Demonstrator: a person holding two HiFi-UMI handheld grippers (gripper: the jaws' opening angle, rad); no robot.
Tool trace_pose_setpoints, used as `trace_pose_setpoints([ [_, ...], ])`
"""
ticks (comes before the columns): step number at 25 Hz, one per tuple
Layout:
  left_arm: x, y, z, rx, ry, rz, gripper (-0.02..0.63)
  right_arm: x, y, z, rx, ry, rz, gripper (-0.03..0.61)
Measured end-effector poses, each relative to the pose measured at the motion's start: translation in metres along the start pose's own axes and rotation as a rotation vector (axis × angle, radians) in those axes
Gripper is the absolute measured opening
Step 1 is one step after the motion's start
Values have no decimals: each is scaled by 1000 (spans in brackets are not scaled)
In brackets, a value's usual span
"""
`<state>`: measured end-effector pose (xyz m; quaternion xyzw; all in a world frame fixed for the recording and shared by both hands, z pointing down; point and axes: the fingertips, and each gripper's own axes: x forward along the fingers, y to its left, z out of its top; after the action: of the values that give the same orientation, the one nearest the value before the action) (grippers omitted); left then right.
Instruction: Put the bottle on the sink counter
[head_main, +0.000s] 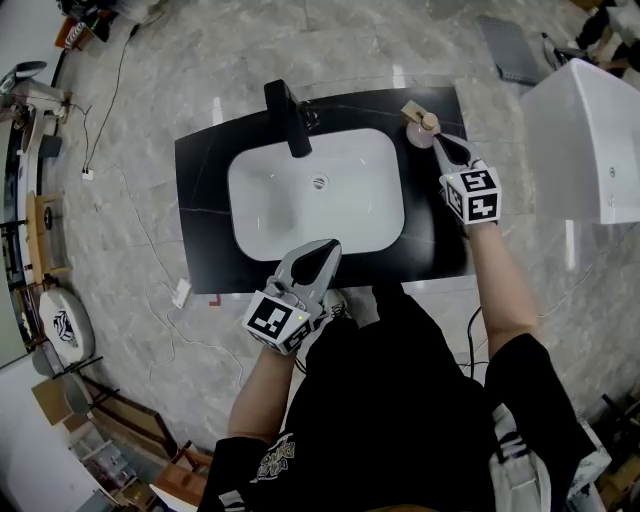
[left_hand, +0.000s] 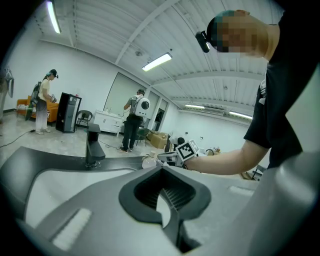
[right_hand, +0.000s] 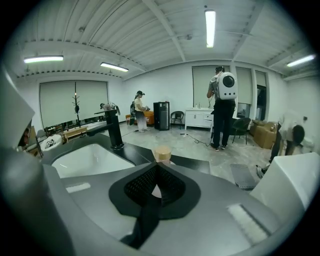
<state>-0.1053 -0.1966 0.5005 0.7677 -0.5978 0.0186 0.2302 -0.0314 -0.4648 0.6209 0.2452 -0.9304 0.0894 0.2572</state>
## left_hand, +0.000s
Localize dark round-back chair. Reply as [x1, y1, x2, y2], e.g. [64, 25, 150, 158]
[74, 109, 94, 130]

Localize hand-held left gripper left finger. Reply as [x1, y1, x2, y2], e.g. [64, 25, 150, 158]
[14, 166, 181, 256]

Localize black floor cable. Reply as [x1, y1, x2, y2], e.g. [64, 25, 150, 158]
[98, 139, 124, 151]
[0, 129, 36, 149]

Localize green chair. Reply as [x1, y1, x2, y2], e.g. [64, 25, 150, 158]
[136, 127, 151, 147]

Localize person's right forearm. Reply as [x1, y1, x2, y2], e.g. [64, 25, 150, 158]
[184, 139, 272, 176]

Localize person's black t-shirt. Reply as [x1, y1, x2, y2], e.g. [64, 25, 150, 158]
[243, 9, 320, 169]

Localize white cabinet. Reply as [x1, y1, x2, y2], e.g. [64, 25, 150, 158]
[93, 109, 126, 138]

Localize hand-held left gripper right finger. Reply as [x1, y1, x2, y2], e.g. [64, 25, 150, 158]
[159, 149, 320, 256]

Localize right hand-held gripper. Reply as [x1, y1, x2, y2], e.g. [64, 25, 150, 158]
[156, 139, 201, 169]

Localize stacked cardboard boxes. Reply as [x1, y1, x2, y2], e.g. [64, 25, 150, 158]
[146, 129, 169, 150]

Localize black head camera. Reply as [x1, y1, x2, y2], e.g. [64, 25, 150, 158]
[195, 30, 211, 54]

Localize person's head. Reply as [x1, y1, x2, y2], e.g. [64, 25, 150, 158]
[206, 9, 280, 60]

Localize white round backpack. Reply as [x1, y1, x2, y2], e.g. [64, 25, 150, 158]
[134, 96, 152, 119]

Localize black framed cabinet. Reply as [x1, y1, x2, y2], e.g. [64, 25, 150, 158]
[55, 91, 83, 134]

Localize frosted window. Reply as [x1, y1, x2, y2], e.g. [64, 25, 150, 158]
[103, 72, 151, 119]

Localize orange sofa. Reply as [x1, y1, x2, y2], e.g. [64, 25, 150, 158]
[16, 96, 60, 123]

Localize black faucet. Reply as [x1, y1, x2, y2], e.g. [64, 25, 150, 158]
[84, 122, 107, 168]

